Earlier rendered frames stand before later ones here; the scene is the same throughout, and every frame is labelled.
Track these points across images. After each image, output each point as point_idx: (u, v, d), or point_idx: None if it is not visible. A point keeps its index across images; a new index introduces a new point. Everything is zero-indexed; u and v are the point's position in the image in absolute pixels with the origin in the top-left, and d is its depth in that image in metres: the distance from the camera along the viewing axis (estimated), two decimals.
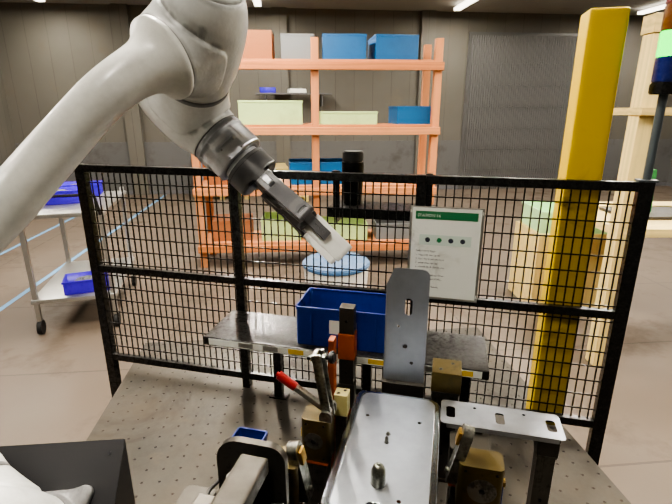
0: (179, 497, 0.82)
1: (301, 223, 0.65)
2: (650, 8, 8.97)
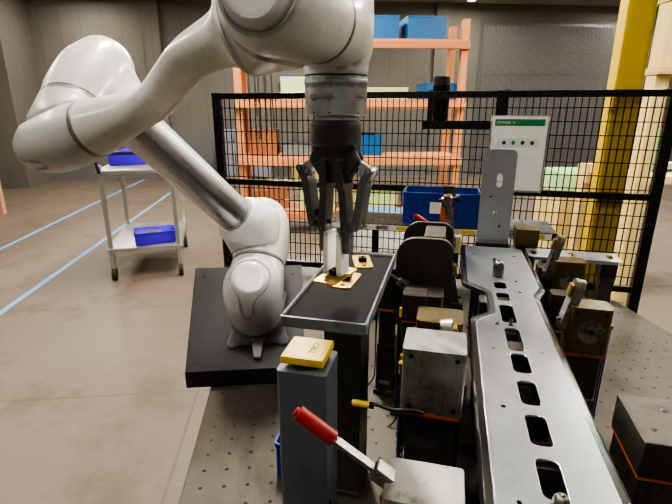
0: None
1: (346, 233, 0.70)
2: None
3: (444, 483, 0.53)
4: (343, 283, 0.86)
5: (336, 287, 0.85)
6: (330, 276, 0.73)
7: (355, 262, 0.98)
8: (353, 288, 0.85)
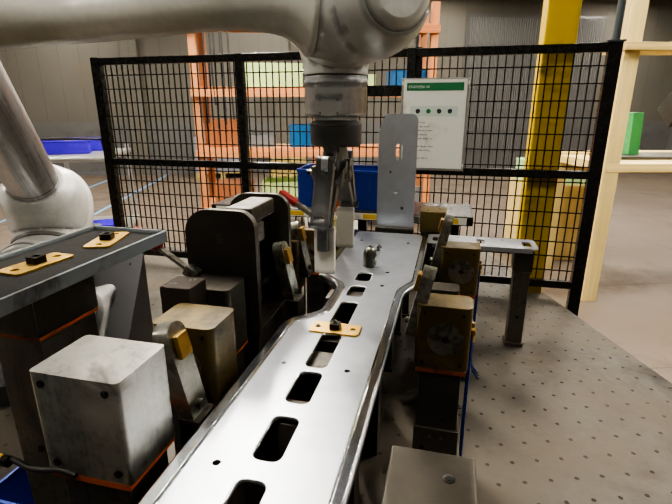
0: None
1: (313, 224, 0.64)
2: None
3: None
4: (19, 268, 0.57)
5: (1, 274, 0.56)
6: (329, 326, 0.77)
7: (93, 240, 0.69)
8: (25, 275, 0.55)
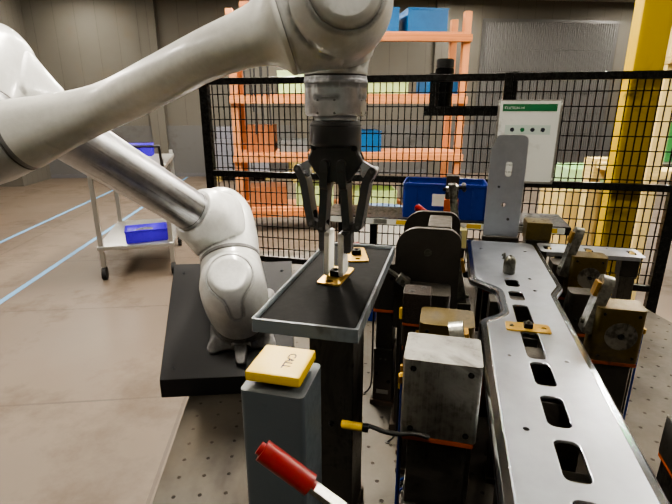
0: None
1: (349, 232, 0.70)
2: None
3: None
4: (331, 279, 0.72)
5: (323, 284, 0.71)
6: (521, 325, 0.93)
7: (347, 255, 0.84)
8: (343, 285, 0.71)
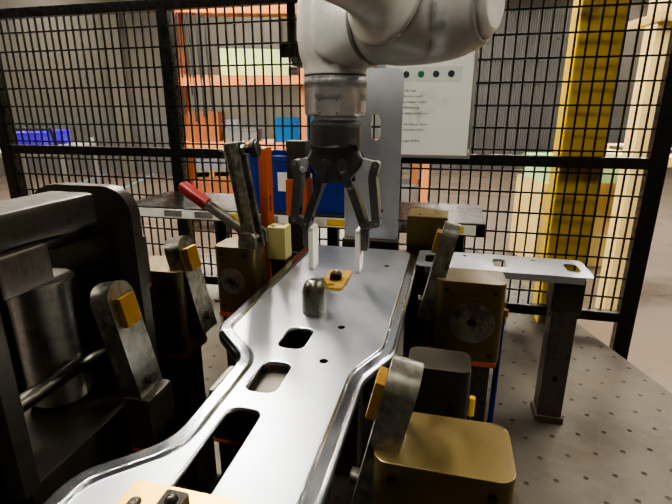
0: None
1: (367, 228, 0.69)
2: None
3: None
4: (332, 283, 0.72)
5: (325, 288, 0.71)
6: (161, 503, 0.32)
7: None
8: None
